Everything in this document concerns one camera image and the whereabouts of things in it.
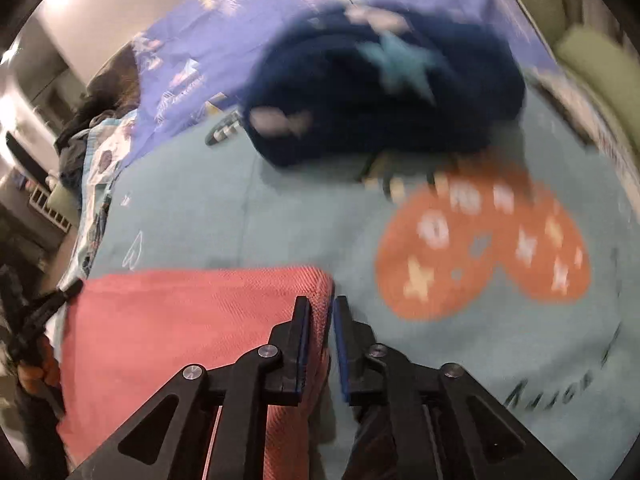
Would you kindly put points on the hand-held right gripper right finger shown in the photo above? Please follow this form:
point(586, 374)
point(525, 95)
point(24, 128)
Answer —
point(342, 350)

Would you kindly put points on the person's left hand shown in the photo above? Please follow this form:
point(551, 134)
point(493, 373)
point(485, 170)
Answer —
point(42, 367)

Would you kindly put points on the purple printed sheet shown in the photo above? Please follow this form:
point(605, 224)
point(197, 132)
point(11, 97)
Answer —
point(200, 60)

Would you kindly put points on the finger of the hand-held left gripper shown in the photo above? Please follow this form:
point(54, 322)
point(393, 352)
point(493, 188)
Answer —
point(40, 317)

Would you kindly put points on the teal printed bed sheet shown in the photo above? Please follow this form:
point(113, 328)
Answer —
point(300, 225)

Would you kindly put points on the pink shirt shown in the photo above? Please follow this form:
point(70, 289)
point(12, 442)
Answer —
point(175, 320)

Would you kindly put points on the pile of dark clothes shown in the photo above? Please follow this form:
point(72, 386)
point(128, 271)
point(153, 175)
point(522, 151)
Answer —
point(72, 155)

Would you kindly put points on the large green cushion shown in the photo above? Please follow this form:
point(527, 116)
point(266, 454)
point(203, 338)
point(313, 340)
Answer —
point(600, 75)

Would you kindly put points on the white printed quilt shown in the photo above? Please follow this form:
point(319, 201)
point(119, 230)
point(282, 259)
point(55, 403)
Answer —
point(100, 170)

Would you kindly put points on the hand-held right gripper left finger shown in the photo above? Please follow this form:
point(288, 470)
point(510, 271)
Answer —
point(303, 355)

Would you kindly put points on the navy star blanket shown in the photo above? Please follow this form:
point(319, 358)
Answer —
point(350, 110)

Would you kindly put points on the small green cushion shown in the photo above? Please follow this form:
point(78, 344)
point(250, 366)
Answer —
point(62, 200)

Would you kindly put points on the brown blanket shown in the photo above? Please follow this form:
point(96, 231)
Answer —
point(115, 85)

